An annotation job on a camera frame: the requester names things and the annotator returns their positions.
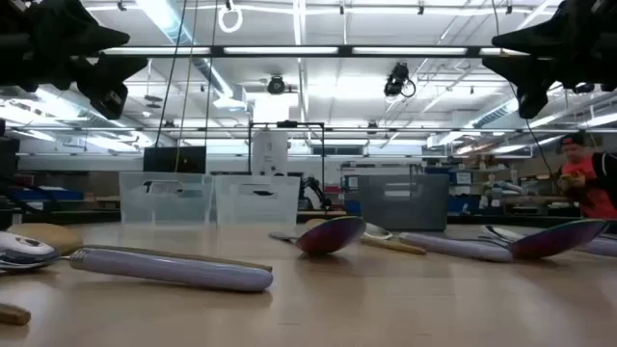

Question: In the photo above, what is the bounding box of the black monitor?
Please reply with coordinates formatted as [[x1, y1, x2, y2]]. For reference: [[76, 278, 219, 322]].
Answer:
[[143, 146, 207, 174]]

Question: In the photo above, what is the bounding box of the white cable ring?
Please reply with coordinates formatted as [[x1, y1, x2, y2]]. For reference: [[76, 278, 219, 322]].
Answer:
[[217, 3, 244, 34]]

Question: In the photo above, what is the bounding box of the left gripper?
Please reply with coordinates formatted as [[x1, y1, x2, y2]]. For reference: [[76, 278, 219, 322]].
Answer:
[[0, 0, 148, 120]]

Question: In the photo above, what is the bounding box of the black hanging cable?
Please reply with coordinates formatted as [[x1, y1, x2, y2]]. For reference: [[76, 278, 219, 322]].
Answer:
[[203, 0, 221, 148], [153, 0, 189, 148]]

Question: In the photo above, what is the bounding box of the person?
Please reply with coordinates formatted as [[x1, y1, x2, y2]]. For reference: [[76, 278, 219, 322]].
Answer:
[[553, 133, 617, 221]]

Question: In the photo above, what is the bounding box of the black cable with yellow tag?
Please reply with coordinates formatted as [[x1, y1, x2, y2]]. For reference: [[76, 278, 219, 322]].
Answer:
[[490, 0, 558, 182]]

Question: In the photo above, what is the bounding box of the overhead light bar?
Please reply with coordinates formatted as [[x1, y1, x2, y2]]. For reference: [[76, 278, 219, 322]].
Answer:
[[81, 45, 531, 59]]

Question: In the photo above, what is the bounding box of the black ceiling camera with cable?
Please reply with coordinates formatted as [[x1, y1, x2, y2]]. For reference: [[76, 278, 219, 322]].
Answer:
[[384, 62, 416, 99]]

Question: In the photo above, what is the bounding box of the black table frame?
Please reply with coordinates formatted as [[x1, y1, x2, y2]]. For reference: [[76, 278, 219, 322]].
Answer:
[[0, 210, 617, 230]]

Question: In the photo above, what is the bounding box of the white cylinder tank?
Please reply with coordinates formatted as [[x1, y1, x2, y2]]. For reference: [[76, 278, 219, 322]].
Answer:
[[251, 129, 289, 177]]

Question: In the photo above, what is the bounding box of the clear plastic bin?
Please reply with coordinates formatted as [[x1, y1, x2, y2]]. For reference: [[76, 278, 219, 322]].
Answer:
[[214, 174, 301, 227], [119, 172, 215, 226]]

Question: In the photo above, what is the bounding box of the long blue bin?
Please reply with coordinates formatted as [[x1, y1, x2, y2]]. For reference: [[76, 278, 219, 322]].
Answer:
[[13, 188, 86, 202]]

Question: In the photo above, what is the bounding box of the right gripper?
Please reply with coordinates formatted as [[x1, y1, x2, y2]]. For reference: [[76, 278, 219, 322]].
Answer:
[[481, 0, 617, 120]]

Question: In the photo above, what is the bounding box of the dark grey plastic bin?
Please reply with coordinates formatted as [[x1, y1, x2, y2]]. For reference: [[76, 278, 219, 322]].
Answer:
[[357, 173, 449, 231]]

